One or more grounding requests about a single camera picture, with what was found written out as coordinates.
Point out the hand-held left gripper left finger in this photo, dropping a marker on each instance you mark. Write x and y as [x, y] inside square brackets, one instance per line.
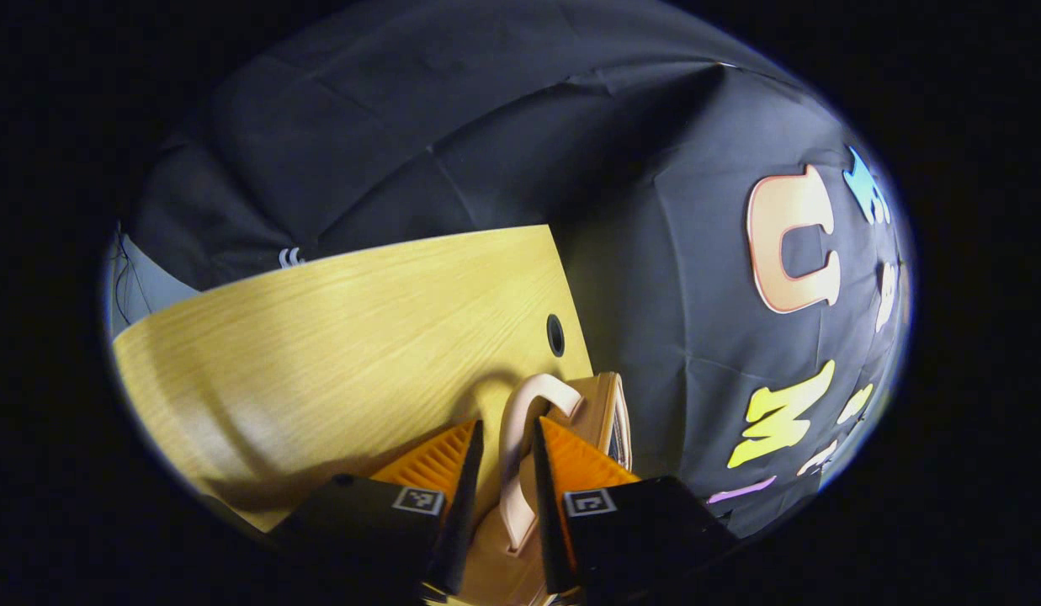
[364, 526]

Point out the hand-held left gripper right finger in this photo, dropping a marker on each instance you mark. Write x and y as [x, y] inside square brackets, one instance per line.
[646, 526]

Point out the beige pink small suitcase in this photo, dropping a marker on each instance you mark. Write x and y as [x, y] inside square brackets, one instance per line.
[516, 454]

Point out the black backdrop cloth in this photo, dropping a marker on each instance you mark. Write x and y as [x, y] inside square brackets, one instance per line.
[453, 143]

